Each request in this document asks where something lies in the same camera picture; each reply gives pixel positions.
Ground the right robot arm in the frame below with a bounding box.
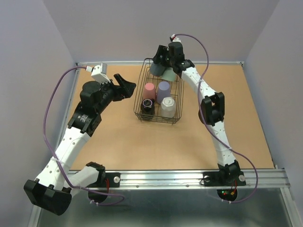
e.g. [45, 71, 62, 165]
[151, 41, 241, 186]

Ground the black mug white inside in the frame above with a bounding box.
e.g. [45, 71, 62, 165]
[140, 99, 155, 121]

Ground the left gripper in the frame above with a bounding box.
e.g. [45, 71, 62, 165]
[96, 74, 136, 114]

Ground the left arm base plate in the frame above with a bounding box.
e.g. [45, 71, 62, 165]
[87, 171, 121, 188]

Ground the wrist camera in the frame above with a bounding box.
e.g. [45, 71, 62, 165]
[169, 34, 181, 43]
[86, 62, 111, 85]

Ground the lavender cup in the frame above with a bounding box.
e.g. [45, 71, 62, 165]
[156, 81, 170, 104]

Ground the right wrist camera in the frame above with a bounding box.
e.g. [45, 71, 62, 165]
[169, 34, 181, 43]

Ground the black wire dish rack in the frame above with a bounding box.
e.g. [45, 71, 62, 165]
[134, 58, 184, 124]

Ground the pink cup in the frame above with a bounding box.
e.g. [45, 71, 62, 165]
[143, 83, 156, 100]

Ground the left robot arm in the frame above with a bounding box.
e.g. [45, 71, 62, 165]
[24, 74, 136, 216]

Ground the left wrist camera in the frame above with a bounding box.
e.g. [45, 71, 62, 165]
[86, 62, 111, 85]

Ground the green cup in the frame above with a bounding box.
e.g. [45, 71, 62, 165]
[160, 68, 176, 82]

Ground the grey mug white inside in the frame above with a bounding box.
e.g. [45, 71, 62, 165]
[150, 62, 167, 77]

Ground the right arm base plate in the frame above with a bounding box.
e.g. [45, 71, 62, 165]
[200, 171, 246, 187]

